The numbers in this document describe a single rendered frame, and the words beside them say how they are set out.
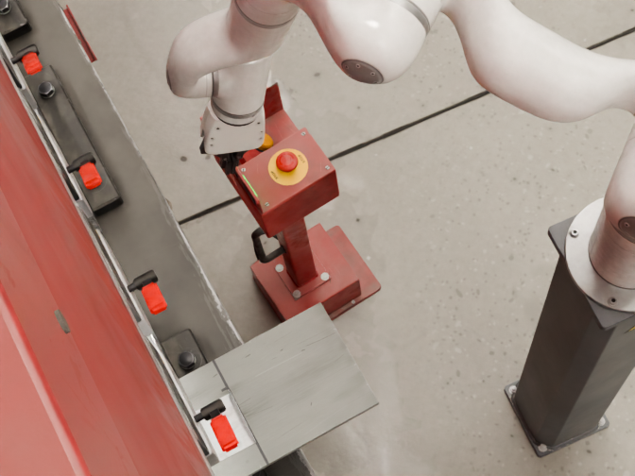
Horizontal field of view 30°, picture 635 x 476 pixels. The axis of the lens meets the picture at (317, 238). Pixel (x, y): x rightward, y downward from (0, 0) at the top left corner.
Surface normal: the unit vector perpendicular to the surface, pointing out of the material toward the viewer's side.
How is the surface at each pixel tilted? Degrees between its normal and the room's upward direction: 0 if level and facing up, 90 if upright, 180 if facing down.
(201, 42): 30
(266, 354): 0
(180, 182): 0
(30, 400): 0
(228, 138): 84
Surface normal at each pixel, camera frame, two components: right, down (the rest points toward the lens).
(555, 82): 0.02, 0.28
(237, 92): 0.06, 0.86
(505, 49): -0.16, 0.13
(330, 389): -0.07, -0.36
